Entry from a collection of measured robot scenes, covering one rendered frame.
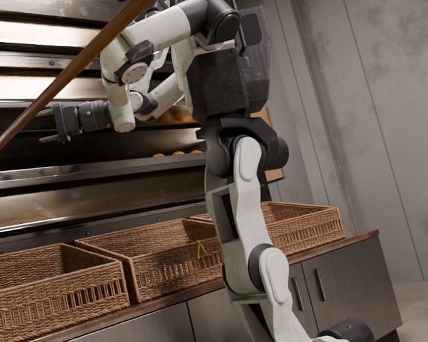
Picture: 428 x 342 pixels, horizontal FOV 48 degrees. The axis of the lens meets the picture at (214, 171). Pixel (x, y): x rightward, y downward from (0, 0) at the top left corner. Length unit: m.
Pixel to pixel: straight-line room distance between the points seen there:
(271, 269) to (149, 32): 0.72
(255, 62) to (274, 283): 0.65
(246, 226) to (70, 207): 0.95
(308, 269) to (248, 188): 0.80
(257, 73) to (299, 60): 3.01
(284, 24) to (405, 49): 1.15
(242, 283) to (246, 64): 0.65
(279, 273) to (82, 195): 1.07
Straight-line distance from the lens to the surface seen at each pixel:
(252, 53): 1.49
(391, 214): 4.17
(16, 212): 2.05
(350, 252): 2.35
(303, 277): 2.08
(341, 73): 4.35
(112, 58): 1.28
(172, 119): 2.48
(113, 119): 1.49
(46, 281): 1.53
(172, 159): 2.42
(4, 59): 2.24
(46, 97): 1.28
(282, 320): 1.43
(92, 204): 2.15
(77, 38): 2.41
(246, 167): 1.39
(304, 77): 4.43
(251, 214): 1.41
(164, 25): 1.29
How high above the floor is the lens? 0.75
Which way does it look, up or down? 7 degrees up
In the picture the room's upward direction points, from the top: 13 degrees counter-clockwise
